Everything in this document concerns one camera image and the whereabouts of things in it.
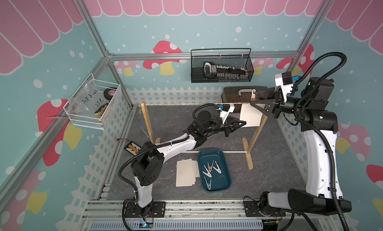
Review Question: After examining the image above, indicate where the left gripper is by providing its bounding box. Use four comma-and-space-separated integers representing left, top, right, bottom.
203, 116, 246, 137

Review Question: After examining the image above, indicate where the pink clothespin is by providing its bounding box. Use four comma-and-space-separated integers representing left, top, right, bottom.
250, 89, 257, 105
208, 160, 214, 173

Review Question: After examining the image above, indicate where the white clothespin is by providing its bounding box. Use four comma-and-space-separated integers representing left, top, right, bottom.
212, 161, 222, 174
202, 166, 212, 178

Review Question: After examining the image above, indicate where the green clothespin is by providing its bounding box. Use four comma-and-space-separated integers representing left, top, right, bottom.
203, 175, 212, 191

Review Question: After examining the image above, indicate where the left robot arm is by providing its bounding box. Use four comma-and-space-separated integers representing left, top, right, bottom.
118, 103, 246, 209

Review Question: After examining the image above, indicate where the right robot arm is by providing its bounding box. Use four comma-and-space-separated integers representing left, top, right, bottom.
250, 51, 352, 231

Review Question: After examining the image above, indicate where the wooden drying rack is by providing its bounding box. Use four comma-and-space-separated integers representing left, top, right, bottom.
139, 101, 267, 170

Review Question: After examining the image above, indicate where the brown lid storage box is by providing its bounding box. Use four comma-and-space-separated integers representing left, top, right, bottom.
221, 86, 268, 114

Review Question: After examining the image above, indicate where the teal plastic tray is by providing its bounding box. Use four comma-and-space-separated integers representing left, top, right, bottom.
197, 148, 231, 192

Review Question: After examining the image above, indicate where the black socket tool set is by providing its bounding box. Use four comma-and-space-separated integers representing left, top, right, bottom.
202, 62, 248, 80

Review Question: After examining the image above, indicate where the black yellow small device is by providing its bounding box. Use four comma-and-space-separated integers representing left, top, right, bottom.
124, 141, 141, 155

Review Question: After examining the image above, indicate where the black tape roll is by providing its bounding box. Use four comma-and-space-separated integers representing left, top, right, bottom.
103, 87, 117, 100

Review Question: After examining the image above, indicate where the yellow black utility knife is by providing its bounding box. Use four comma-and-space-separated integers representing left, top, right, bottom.
94, 103, 109, 116

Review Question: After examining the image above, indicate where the clear plastic bag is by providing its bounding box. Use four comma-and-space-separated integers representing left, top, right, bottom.
75, 81, 108, 113

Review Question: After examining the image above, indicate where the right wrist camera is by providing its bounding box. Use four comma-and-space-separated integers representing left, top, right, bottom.
275, 71, 299, 102

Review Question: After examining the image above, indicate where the black mesh wall basket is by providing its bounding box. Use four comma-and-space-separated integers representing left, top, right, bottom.
190, 48, 254, 83

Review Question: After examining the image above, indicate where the white wire wall basket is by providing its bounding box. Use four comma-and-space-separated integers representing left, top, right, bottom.
63, 74, 122, 130

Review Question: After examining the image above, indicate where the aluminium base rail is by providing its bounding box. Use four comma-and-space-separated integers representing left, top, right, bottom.
78, 199, 311, 231

